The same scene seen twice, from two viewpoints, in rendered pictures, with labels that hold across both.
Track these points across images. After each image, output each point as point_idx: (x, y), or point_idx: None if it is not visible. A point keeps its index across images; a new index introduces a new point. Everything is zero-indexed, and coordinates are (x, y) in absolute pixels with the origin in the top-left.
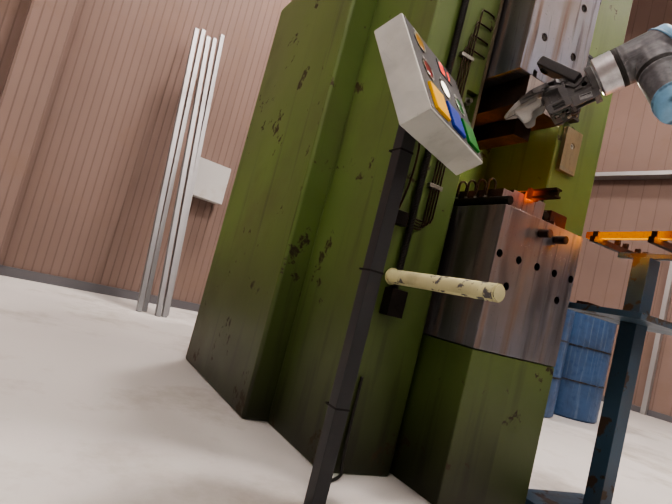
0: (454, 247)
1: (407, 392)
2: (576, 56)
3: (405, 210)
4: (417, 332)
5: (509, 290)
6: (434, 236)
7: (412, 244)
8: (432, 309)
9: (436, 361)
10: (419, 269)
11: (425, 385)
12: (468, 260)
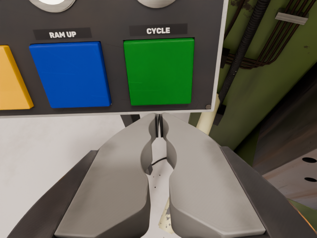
0: (307, 92)
1: (234, 148)
2: None
3: (233, 46)
4: (245, 129)
5: (315, 183)
6: (279, 74)
7: (242, 77)
8: (269, 121)
9: (248, 153)
10: (251, 97)
11: (242, 155)
12: (295, 124)
